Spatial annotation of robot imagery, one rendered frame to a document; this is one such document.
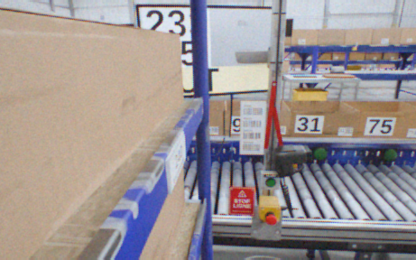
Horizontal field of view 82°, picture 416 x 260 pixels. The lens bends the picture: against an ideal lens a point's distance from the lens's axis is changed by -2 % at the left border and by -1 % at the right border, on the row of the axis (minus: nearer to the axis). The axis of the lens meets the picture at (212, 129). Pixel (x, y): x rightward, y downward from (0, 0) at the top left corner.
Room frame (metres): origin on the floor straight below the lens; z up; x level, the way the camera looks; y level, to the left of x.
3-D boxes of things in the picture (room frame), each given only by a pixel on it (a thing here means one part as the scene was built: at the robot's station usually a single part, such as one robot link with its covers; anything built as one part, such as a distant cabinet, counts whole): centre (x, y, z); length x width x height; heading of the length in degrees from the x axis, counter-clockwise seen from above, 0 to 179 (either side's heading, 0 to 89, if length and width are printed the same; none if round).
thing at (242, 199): (0.80, -0.14, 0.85); 0.16 x 0.01 x 0.13; 85
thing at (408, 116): (1.47, -1.06, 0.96); 0.39 x 0.29 x 0.17; 85
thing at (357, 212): (1.05, -0.64, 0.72); 0.52 x 0.05 x 0.05; 175
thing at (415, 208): (1.03, -0.90, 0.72); 0.52 x 0.05 x 0.05; 175
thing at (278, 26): (0.81, -0.21, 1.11); 0.12 x 0.05 x 0.88; 85
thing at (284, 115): (1.54, -0.28, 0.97); 0.39 x 0.29 x 0.17; 85
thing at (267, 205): (0.75, -0.24, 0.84); 0.15 x 0.09 x 0.07; 85
